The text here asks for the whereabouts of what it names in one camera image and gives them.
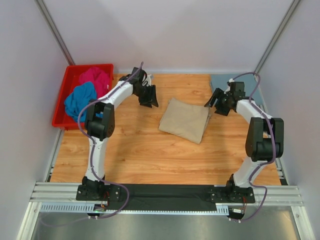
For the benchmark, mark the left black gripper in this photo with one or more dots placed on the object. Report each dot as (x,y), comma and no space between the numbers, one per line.
(146,92)

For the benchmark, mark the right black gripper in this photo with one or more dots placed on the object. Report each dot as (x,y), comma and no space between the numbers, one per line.
(219,102)

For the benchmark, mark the beige t shirt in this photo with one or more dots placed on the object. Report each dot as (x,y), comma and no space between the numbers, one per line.
(187,121)

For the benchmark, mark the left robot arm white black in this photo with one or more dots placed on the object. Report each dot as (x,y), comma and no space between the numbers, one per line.
(100,125)

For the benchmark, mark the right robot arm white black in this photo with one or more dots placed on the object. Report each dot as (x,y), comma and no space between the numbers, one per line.
(264,143)

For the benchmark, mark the folded grey-blue t shirt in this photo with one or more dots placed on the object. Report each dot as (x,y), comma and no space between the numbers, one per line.
(220,81)

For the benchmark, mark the crumpled magenta t shirt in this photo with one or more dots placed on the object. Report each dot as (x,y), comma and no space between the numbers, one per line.
(99,78)

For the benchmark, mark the crumpled blue t shirt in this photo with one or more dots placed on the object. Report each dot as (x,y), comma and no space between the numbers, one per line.
(78,99)

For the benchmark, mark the red plastic bin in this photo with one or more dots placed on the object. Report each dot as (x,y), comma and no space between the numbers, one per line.
(69,82)

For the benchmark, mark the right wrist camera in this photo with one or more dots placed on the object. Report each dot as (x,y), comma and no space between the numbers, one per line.
(236,89)

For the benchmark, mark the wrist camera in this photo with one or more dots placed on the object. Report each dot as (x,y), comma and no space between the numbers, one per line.
(236,89)
(141,77)

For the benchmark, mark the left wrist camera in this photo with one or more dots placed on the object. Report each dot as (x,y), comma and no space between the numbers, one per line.
(141,77)

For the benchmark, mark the white slotted cable duct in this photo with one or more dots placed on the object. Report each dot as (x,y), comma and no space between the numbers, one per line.
(91,208)

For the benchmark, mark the right corner aluminium post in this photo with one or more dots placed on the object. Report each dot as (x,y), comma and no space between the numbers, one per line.
(278,33)

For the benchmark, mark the corner aluminium post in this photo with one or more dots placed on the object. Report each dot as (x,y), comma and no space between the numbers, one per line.
(278,33)
(54,30)

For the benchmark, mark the aluminium frame rail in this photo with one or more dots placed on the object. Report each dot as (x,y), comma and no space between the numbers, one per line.
(277,214)

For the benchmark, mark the left corner aluminium post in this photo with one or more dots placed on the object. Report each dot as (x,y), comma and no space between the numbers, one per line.
(54,30)

